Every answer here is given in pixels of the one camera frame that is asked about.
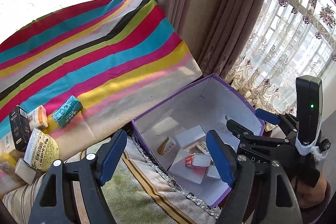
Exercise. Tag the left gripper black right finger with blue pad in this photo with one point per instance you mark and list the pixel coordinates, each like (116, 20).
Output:
(269, 191)

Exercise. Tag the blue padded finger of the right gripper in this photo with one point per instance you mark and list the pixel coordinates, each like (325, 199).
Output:
(267, 116)

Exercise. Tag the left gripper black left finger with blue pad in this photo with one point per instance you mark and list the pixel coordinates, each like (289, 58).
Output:
(55, 201)

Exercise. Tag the glittery silver red box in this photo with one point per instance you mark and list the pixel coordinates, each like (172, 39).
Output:
(198, 160)

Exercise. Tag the brown yellow long box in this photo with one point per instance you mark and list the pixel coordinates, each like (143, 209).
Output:
(167, 147)

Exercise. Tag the large silver grey box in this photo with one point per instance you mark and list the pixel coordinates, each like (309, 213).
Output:
(178, 168)

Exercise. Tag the person's hand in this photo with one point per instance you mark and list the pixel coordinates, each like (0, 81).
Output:
(308, 196)

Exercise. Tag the black tracker with green light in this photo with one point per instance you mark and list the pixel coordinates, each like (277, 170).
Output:
(309, 108)

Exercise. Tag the silver grey cube box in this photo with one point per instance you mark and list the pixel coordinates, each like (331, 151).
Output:
(25, 172)

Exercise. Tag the white blue medicine box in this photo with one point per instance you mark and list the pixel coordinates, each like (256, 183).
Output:
(35, 154)

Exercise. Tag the yellow sponge with fluff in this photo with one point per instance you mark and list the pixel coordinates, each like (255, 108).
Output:
(8, 164)

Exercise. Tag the white barcode box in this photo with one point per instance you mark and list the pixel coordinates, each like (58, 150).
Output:
(7, 144)

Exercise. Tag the black product box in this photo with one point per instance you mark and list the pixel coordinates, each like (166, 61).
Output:
(20, 127)

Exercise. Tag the floral lace curtain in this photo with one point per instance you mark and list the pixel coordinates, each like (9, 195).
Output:
(291, 38)

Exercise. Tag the orange white small box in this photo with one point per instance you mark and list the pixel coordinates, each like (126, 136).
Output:
(38, 118)

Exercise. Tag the white grey carton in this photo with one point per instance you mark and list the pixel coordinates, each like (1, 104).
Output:
(190, 136)

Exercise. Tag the dark green small box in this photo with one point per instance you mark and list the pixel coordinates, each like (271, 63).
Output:
(67, 111)

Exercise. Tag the purple cardboard box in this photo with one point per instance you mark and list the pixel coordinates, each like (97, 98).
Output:
(176, 128)

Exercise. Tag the rainbow striped cloth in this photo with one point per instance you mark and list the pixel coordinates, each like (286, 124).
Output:
(117, 57)

